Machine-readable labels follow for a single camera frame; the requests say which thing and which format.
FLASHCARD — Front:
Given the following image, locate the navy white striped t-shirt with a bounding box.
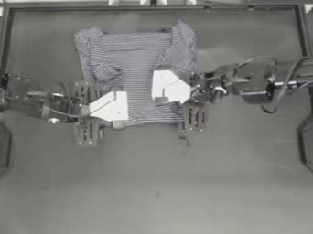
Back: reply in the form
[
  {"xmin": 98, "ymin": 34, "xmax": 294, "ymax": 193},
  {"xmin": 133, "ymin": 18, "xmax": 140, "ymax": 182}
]
[{"xmin": 73, "ymin": 20, "xmax": 197, "ymax": 128}]

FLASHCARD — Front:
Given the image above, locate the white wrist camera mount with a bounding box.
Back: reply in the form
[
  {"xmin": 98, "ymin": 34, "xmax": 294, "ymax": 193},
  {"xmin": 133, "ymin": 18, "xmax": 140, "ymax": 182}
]
[
  {"xmin": 149, "ymin": 69, "xmax": 192, "ymax": 105},
  {"xmin": 88, "ymin": 90, "xmax": 129, "ymax": 122}
]

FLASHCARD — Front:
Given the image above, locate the black rounded side bracket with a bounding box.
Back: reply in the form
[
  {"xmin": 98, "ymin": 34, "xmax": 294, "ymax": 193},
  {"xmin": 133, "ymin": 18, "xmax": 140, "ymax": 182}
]
[
  {"xmin": 0, "ymin": 122, "xmax": 12, "ymax": 175},
  {"xmin": 298, "ymin": 117, "xmax": 313, "ymax": 172}
]

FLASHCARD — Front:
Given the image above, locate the black table frame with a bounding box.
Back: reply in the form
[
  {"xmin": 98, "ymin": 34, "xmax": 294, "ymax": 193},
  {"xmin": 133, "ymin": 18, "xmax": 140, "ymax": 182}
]
[{"xmin": 0, "ymin": 1, "xmax": 313, "ymax": 104}]

